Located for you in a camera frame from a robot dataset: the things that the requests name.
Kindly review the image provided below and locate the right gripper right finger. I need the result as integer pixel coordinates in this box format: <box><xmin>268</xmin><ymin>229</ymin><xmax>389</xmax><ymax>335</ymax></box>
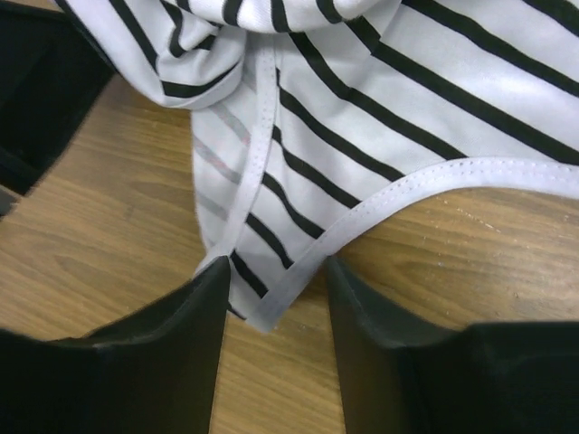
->
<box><xmin>326</xmin><ymin>257</ymin><xmax>578</xmax><ymax>433</ymax></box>

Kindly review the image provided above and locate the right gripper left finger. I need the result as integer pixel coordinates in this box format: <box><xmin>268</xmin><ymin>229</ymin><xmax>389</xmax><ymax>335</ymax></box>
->
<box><xmin>1</xmin><ymin>257</ymin><xmax>228</xmax><ymax>433</ymax></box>

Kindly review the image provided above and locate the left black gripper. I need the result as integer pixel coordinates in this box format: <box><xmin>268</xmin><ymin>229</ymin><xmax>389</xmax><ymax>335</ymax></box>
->
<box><xmin>1</xmin><ymin>4</ymin><xmax>114</xmax><ymax>215</ymax></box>

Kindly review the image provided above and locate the thin striped tank top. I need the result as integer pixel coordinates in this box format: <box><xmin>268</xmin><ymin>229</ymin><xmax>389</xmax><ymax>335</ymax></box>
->
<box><xmin>60</xmin><ymin>1</ymin><xmax>578</xmax><ymax>331</ymax></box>

